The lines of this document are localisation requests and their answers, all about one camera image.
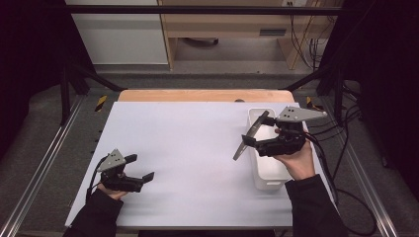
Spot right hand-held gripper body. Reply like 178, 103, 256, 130
254, 105, 329, 158

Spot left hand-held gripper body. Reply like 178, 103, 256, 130
96, 148, 144, 194

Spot white plastic bin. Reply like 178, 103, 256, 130
246, 107, 293, 192

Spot person's left hand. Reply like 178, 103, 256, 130
96, 182, 128, 201

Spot person's right hand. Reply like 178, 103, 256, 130
272, 127, 317, 182

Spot white table cover board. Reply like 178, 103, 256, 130
64, 101, 337, 229

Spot wooden table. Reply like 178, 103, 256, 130
118, 89, 295, 104

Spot black object under desk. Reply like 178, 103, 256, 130
182, 37, 219, 47

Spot light wooden desk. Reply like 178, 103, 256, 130
157, 0, 344, 71

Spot black curtain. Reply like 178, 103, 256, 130
0, 0, 97, 162
319, 0, 419, 200

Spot white cabinet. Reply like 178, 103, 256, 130
64, 0, 170, 65

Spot left hand-held gripper cable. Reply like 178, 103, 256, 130
85, 156, 109, 202

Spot hand-held gripper cable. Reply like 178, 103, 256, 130
303, 131, 378, 237
85, 156, 109, 202

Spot right hand-held gripper cable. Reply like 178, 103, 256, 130
303, 131, 378, 237

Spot black frame strut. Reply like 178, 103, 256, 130
279, 64, 346, 126
59, 62, 128, 126

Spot black floor cables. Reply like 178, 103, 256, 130
308, 81, 364, 153

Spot aluminium rail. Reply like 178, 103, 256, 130
320, 97, 400, 237
0, 95, 85, 237

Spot hanging cable bundle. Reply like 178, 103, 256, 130
289, 14, 330, 71

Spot black horizontal frame bar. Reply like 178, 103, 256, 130
64, 4, 345, 16

